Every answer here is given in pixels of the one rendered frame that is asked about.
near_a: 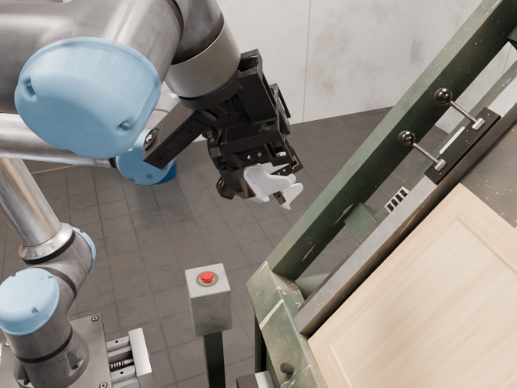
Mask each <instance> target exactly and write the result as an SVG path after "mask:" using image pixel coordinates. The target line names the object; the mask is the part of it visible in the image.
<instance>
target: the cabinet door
mask: <svg viewBox="0 0 517 388"><path fill-rule="evenodd" d="M308 343H309V345H310V347H311V350H312V352H313V355H314V357H315V359H316V362H317V364H318V365H319V369H320V370H321V372H322V375H323V377H324V380H325V382H326V384H327V387H328V388H517V230H516V229H514V228H513V227H512V226H511V225H509V224H508V223H507V222H506V221H505V220H504V219H503V218H502V217H501V216H499V215H498V214H497V213H496V212H494V211H493V210H492V209H490V208H489V207H488V206H487V205H486V204H485V203H484V202H483V201H482V200H480V199H479V198H478V197H477V196H475V195H474V194H473V193H472V192H470V191H469V190H468V189H467V188H466V187H464V185H462V184H461V183H459V184H458V185H457V186H456V187H455V188H454V189H453V190H452V191H451V192H450V193H449V194H448V195H447V196H446V197H445V198H444V199H443V200H442V201H441V202H440V203H439V204H438V205H437V206H436V207H435V209H434V210H433V211H432V212H431V213H430V214H429V215H428V216H427V217H426V218H425V219H424V220H423V221H422V222H421V223H420V224H419V225H418V226H417V227H416V228H415V230H414V231H413V232H412V233H411V234H410V235H409V236H408V237H407V238H406V239H405V240H404V241H403V242H402V243H401V244H400V245H399V246H398V247H397V248H396V250H395V251H394V252H393V253H392V254H391V255H390V256H389V257H388V258H387V259H386V260H385V261H384V262H383V263H382V264H381V265H380V266H379V267H378V269H377V270H376V271H375V272H374V273H373V274H372V275H371V276H370V277H369V278H368V279H367V280H366V281H365V282H364V283H363V284H362V285H361V286H360V287H359V288H358V289H357V290H356V291H355V292H354V293H353V294H352V295H351V296H350V297H349V298H348V299H347V300H346V301H345V302H344V303H343V304H342V305H341V306H340V308H339V309H338V310H337V311H336V312H335V313H334V314H333V315H332V316H331V317H330V318H329V319H328V320H327V321H326V322H325V323H324V324H323V325H322V326H321V328H320V329H319V330H318V331H317V332H316V333H315V334H314V335H313V336H312V337H311V338H310V339H309V340H308Z"/></svg>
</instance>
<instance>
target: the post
mask: <svg viewBox="0 0 517 388"><path fill-rule="evenodd" d="M202 338H203V345H204V352H205V365H206V373H207V380H208V388H226V385H225V364H224V353H223V342H222V331H221V332H217V333H211V334H208V335H204V336H202Z"/></svg>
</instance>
